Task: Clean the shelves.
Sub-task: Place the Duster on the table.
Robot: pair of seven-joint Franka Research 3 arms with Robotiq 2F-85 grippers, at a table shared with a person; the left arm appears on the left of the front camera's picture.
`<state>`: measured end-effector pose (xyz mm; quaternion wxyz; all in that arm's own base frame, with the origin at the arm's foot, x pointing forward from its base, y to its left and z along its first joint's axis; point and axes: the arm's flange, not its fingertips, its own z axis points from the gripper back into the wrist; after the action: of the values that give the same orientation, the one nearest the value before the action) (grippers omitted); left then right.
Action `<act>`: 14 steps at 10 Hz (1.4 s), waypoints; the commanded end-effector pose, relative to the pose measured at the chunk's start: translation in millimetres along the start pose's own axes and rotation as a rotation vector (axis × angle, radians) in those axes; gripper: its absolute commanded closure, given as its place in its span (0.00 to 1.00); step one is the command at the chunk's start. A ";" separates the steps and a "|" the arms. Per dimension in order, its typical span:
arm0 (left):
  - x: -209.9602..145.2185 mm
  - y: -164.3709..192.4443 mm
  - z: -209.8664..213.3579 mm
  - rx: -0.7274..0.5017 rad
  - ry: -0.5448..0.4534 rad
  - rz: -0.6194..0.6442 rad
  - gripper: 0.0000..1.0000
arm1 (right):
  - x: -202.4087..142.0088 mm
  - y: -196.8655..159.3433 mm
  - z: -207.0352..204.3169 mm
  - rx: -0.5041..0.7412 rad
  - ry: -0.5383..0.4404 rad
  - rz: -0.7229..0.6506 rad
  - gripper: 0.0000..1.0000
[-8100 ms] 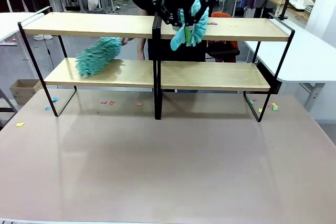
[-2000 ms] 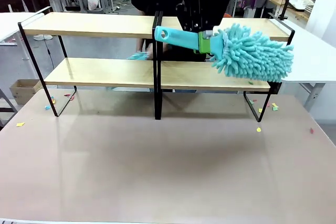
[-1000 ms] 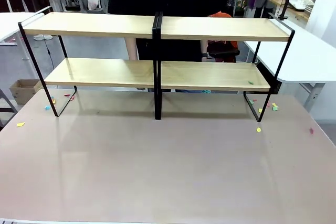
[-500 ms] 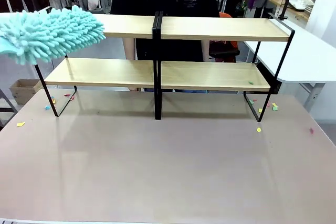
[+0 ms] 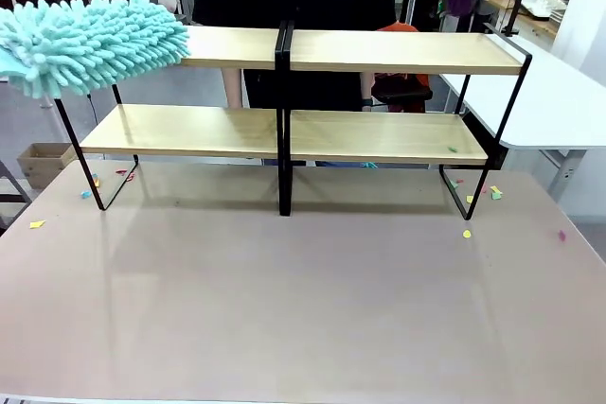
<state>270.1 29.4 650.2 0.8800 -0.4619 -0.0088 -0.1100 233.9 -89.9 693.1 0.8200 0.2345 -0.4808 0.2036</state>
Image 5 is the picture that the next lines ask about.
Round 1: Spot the cardboard box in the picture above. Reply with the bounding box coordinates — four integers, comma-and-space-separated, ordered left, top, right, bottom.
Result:
16, 142, 78, 190

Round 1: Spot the white rounded table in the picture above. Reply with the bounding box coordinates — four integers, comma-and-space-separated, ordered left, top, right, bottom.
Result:
438, 29, 606, 152

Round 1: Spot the teal chenille duster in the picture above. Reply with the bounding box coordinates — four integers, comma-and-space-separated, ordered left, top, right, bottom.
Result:
0, 0, 192, 100

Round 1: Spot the wooden shelf rack black frame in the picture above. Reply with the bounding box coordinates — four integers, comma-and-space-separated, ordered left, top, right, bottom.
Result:
276, 20, 533, 221
54, 20, 294, 217

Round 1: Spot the wooden background desk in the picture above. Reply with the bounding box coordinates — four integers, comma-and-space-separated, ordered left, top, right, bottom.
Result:
485, 0, 561, 39

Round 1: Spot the orange and black chair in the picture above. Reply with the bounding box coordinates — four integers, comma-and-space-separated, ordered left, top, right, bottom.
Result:
371, 22, 435, 115

